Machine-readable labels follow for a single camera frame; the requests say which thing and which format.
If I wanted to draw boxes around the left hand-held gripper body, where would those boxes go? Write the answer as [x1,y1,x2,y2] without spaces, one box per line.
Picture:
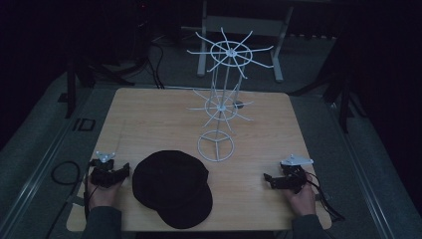
[89,150,123,189]

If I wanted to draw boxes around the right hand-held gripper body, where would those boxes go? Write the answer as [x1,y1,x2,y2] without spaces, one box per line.
[272,153,315,195]

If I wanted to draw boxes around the black cap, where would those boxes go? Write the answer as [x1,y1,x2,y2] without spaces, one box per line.
[131,149,214,230]

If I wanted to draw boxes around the person's left hand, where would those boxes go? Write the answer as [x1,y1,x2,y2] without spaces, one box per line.
[86,173,124,211]

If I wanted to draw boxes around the person's right hand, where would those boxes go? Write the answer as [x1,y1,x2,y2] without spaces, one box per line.
[284,181,317,217]

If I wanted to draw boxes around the black metal stand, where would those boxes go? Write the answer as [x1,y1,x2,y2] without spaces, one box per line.
[288,63,367,134]
[64,54,135,120]

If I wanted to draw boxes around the left hand-held gripper black cable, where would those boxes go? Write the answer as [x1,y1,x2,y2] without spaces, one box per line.
[83,161,101,221]

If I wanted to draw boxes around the hand-held gripper black cable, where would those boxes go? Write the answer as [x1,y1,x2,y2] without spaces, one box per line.
[304,171,346,223]
[83,161,101,221]

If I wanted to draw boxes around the right hand-held gripper black cable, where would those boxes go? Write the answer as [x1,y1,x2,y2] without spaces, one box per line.
[304,171,346,223]

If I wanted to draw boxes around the looped black floor cable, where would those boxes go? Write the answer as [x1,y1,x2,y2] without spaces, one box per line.
[50,160,82,186]

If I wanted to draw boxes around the black rectangular floor frame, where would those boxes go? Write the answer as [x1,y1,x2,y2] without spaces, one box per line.
[72,117,97,132]

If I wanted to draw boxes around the white wire hat rack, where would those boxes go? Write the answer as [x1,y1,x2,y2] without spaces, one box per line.
[186,27,276,163]

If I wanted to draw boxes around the black cable behind table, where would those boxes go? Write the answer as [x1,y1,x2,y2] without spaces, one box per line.
[144,38,166,91]

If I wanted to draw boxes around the white metal desk frame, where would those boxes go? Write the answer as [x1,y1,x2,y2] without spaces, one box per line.
[196,0,296,84]

